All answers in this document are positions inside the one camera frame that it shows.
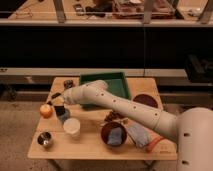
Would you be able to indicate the black handled brush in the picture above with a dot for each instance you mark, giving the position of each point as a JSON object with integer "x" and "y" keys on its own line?
{"x": 52, "y": 97}

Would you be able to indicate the grey blue round lid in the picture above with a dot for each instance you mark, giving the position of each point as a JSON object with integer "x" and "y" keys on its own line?
{"x": 64, "y": 116}

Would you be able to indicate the brown grape cluster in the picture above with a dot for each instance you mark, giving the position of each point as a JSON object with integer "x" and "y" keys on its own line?
{"x": 113, "y": 116}

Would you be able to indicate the orange fruit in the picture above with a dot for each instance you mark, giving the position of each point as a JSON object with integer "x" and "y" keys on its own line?
{"x": 46, "y": 111}

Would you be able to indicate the dark red bowl front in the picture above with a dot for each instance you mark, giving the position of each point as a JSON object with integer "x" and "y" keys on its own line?
{"x": 108, "y": 127}

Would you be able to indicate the orange carrot toy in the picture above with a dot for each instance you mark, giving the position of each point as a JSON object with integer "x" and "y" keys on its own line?
{"x": 153, "y": 143}

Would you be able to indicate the white plastic cup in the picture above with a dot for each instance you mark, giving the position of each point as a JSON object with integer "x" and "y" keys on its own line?
{"x": 72, "y": 126}

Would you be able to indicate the grey blue cloth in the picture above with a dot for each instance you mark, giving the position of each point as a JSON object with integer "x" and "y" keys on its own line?
{"x": 138, "y": 134}

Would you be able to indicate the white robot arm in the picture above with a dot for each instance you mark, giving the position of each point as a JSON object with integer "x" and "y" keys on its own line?
{"x": 192, "y": 130}

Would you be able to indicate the wooden folding table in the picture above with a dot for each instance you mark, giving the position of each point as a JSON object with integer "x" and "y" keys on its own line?
{"x": 89, "y": 145}

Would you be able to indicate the blue sponge in bowl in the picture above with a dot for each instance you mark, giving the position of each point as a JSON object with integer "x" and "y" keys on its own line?
{"x": 115, "y": 137}

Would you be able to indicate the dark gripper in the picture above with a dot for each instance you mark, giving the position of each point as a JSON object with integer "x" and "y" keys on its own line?
{"x": 58, "y": 101}

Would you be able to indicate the green plastic tray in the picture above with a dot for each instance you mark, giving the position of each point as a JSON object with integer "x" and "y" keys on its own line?
{"x": 117, "y": 83}

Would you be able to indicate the small metal cup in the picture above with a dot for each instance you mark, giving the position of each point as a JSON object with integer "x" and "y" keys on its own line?
{"x": 45, "y": 139}

